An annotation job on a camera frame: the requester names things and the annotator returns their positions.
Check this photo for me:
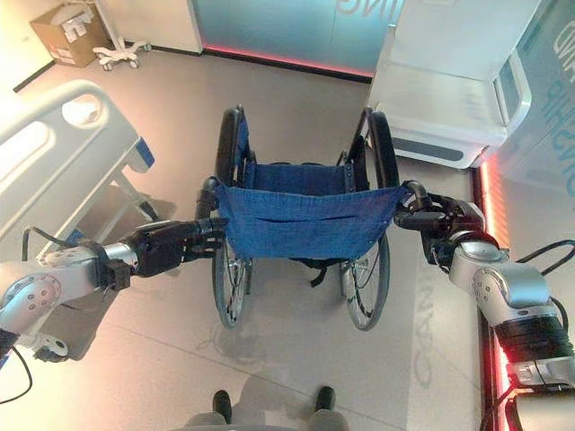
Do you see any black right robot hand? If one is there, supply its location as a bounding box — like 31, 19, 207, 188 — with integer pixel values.
393, 193, 487, 266

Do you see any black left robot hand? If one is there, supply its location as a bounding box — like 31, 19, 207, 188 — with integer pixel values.
127, 217, 229, 277

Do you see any blue fabric wheelchair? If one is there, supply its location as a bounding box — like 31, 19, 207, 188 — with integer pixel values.
195, 104, 428, 332

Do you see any white hospital bed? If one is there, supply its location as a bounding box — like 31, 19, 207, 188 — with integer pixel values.
0, 79, 179, 252

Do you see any white medical cabinet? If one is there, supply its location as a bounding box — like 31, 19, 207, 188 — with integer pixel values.
367, 0, 545, 171

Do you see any robot left leg and foot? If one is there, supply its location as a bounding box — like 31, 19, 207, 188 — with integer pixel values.
181, 389, 234, 431

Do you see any robot leg and foot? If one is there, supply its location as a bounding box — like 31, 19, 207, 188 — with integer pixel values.
305, 385, 345, 431
181, 389, 234, 431

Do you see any white wheeled stand base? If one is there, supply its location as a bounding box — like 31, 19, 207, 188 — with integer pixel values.
92, 0, 153, 71

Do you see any robot right leg and foot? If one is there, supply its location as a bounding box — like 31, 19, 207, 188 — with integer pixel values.
305, 385, 345, 431

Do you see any brown cardboard box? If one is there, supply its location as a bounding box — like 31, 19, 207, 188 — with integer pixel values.
29, 0, 112, 68

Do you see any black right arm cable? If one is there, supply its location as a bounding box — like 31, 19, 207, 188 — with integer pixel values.
514, 240, 575, 277

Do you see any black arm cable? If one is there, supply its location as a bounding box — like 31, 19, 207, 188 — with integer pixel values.
514, 240, 575, 277
22, 226, 98, 264

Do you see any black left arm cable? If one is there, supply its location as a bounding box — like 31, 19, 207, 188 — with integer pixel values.
22, 226, 98, 264

